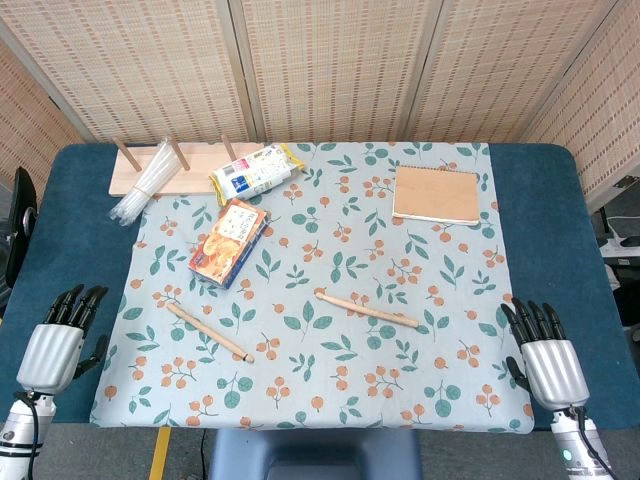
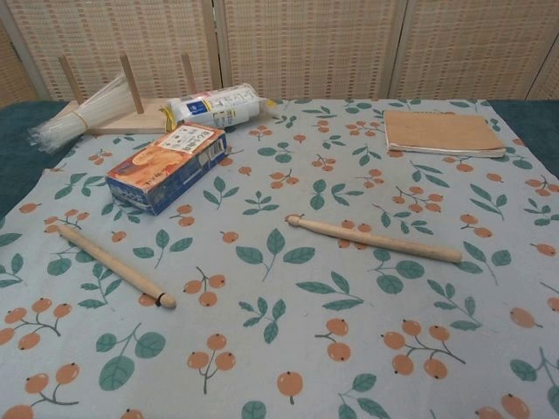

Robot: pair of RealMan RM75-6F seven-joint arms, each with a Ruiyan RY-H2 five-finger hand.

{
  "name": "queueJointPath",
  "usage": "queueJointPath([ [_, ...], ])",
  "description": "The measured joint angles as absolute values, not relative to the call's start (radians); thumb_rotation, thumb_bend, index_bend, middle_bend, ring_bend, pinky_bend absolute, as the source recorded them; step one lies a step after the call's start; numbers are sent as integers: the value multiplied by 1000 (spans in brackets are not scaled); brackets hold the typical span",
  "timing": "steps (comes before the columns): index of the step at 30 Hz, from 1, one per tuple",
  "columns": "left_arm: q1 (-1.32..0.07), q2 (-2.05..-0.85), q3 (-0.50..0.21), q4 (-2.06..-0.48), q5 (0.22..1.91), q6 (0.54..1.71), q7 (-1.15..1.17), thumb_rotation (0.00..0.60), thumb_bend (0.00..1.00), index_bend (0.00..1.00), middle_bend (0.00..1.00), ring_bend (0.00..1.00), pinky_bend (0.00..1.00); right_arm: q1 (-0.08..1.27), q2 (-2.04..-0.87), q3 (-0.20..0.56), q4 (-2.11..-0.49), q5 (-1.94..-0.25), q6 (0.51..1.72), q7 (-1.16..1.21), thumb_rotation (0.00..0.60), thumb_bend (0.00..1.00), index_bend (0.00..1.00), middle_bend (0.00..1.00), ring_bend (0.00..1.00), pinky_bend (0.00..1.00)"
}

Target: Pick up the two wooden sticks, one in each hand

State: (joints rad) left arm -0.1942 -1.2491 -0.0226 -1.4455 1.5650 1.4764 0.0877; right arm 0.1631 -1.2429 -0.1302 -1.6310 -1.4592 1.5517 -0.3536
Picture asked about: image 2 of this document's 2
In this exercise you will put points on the plain wooden drumstick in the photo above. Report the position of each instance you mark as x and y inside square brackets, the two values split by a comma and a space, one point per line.
[380, 239]

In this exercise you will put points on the wooden drumstick with black band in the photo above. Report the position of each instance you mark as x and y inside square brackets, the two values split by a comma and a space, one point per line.
[113, 263]

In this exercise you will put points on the floral fruit print tablecloth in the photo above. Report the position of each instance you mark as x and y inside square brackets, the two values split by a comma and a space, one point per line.
[279, 305]

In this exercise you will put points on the white plastic wrapped package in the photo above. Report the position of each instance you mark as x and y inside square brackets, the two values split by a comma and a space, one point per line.
[218, 107]

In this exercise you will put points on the blue orange cookie box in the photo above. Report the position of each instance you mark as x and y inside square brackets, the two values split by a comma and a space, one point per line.
[166, 170]

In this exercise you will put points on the woven bamboo folding screen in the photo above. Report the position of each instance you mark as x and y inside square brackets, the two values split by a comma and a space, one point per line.
[305, 48]

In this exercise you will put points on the wooden peg rack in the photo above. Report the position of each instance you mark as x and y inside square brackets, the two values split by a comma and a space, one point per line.
[131, 120]

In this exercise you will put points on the brown cover notebook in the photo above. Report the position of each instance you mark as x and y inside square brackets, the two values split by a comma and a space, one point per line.
[441, 131]

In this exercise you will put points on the clear plastic straw bundle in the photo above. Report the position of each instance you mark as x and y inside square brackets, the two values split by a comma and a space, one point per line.
[89, 112]

